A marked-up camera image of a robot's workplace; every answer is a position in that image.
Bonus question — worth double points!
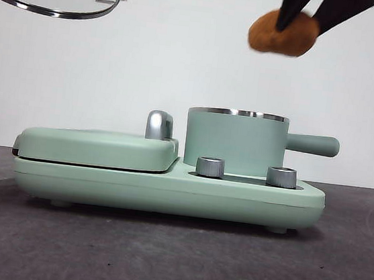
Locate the brown potato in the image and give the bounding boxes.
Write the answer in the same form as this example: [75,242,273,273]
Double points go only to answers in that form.
[246,4,321,60]

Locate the mint green pot with handle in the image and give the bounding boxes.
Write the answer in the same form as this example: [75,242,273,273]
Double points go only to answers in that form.
[181,103,344,185]

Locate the mint green breakfast machine base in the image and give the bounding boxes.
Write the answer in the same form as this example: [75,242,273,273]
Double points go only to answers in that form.
[7,138,328,238]

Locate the silver control knob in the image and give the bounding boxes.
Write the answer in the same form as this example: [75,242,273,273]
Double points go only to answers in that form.
[265,165,299,189]
[195,155,225,179]

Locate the mint green griddle cover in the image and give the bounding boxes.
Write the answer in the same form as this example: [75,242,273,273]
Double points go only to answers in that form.
[11,119,181,177]

